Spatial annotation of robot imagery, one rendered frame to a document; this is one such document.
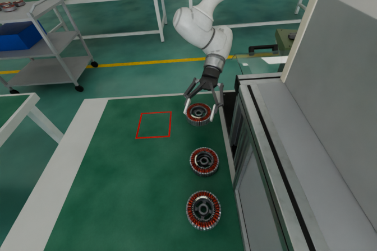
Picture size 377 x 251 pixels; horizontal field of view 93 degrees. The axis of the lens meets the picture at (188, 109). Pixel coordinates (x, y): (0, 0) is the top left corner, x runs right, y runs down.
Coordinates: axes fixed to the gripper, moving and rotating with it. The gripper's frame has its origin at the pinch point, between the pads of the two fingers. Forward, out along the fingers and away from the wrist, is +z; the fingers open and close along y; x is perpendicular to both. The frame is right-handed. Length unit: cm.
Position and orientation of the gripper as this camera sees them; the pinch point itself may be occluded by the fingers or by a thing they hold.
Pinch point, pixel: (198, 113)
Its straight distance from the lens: 76.6
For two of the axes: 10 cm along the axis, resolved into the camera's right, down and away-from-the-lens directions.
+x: -2.6, -2.5, -9.3
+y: -9.2, -2.4, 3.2
